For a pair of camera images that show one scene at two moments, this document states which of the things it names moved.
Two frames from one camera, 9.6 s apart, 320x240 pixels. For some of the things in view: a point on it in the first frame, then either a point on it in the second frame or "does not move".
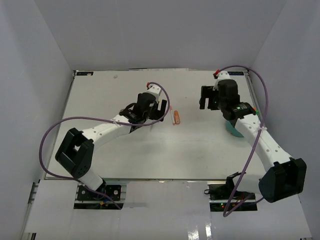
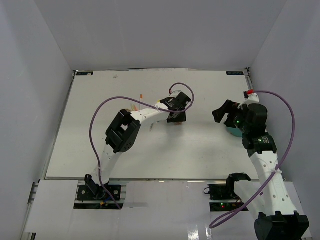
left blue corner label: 84,73 does not move
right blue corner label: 235,73 does not move
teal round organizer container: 233,130 does not move
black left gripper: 159,113 → 181,118
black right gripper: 208,92 → 220,113
